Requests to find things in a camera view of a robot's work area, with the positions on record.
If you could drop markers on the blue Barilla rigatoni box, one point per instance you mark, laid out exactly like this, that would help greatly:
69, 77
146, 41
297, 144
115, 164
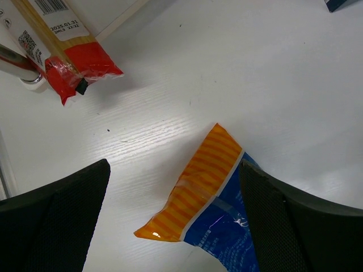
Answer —
334, 5

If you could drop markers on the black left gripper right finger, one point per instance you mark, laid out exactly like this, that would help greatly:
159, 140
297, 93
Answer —
296, 231

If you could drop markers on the red spaghetti pack right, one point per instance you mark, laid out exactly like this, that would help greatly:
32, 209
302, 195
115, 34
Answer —
55, 45

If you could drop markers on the blue orange pasta bag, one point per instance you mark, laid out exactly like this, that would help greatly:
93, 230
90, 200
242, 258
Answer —
205, 208

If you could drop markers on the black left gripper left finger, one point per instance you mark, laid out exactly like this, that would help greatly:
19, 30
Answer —
51, 228

